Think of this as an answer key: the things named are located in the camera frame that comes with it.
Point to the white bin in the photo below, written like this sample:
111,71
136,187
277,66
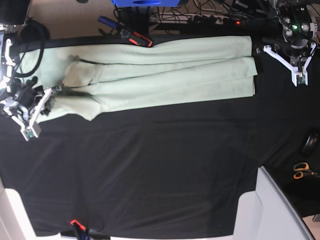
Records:
14,221
266,214

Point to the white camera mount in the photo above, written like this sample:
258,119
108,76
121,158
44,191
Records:
30,128
297,65

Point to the white bin right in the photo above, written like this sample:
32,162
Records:
266,214

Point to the bottom blue-red bar clamp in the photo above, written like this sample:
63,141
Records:
79,232

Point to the light green T-shirt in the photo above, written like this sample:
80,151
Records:
105,78

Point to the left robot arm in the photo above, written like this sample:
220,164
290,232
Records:
291,18

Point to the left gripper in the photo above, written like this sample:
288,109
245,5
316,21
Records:
295,52

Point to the white bin left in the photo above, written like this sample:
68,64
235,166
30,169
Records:
14,221

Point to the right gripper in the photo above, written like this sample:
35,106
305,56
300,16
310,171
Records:
20,98

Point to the top blue-red bar clamp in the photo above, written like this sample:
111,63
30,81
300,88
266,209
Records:
125,33

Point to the orange-handled scissors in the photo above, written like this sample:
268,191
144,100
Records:
302,170

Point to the blue-red bar clamp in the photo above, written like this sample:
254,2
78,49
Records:
125,33
79,232

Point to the black table cloth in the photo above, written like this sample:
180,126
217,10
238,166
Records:
165,172

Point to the blue box on stand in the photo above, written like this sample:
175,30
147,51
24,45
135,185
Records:
149,3

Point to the black tape roll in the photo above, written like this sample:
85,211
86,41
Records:
310,144

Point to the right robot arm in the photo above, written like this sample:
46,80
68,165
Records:
13,15

